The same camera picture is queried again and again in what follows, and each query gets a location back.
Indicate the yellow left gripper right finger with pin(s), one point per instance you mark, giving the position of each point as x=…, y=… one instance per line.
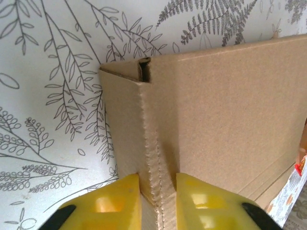
x=211, y=210

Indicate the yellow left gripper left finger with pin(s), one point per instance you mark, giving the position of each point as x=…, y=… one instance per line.
x=108, y=210

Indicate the brown cardboard box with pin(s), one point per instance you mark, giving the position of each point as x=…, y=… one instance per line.
x=216, y=107

